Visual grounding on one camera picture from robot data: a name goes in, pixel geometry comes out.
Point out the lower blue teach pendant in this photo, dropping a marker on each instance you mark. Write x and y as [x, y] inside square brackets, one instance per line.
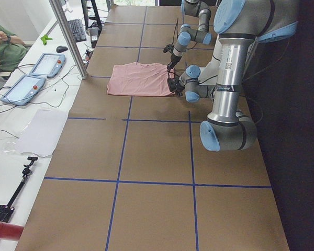
[24, 90]

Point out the black computer mouse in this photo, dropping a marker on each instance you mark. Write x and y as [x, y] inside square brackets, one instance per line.
[61, 49]

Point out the aluminium frame post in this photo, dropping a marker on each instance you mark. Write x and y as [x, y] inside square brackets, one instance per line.
[66, 31]

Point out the green plastic tool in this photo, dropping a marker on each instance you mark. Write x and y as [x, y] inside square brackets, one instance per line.
[45, 38]

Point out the black keyboard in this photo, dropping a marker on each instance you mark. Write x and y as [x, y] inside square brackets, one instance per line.
[77, 30]

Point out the blue teach pendant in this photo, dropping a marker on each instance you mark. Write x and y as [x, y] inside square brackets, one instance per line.
[24, 90]
[49, 64]

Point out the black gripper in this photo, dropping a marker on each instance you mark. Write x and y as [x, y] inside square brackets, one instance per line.
[171, 63]
[176, 84]

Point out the upper blue teach pendant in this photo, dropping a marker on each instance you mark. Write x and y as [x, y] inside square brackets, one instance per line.
[49, 64]

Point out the black camera tripod stick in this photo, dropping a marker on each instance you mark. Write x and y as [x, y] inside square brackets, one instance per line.
[7, 210]

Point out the pink Snoopy t-shirt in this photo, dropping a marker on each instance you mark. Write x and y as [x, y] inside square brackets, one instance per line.
[137, 79]

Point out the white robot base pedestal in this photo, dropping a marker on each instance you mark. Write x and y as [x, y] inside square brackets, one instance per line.
[209, 73]

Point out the person in green shirt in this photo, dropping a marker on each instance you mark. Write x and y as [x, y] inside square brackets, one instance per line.
[12, 50]

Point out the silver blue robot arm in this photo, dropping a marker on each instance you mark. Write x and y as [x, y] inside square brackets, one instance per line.
[200, 10]
[240, 26]

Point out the white paper sheet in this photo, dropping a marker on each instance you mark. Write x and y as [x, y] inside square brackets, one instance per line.
[42, 134]

